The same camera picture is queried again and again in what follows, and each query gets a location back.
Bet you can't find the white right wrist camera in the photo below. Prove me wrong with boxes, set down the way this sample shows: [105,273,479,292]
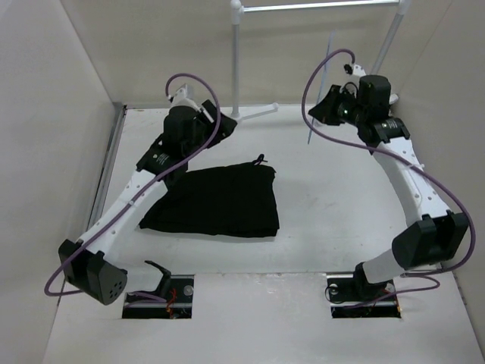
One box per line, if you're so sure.
[343,64,367,78]

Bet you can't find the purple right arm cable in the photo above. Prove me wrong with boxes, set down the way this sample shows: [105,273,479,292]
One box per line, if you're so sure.
[301,48,477,310]

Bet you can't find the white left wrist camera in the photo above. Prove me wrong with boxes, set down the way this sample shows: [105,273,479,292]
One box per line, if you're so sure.
[167,83,201,111]

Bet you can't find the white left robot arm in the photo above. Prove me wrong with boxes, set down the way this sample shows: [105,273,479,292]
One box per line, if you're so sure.
[58,97,237,306]

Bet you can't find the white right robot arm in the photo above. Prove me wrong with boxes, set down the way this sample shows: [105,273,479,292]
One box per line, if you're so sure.
[303,75,473,301]

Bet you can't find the white clothes rack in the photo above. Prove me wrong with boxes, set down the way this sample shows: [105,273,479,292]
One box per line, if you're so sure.
[224,1,411,121]

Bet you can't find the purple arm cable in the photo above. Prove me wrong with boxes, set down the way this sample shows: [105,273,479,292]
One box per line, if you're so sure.
[44,74,221,304]
[301,48,477,310]

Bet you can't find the black trousers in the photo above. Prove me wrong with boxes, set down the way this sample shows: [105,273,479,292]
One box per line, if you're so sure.
[139,154,280,238]

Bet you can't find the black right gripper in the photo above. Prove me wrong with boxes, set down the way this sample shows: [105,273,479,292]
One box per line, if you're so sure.
[308,85,368,128]

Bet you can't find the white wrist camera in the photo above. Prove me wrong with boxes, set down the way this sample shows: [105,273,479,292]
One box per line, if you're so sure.
[343,64,367,78]
[167,83,201,111]

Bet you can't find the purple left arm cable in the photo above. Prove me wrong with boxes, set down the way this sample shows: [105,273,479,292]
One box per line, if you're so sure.
[44,74,221,304]

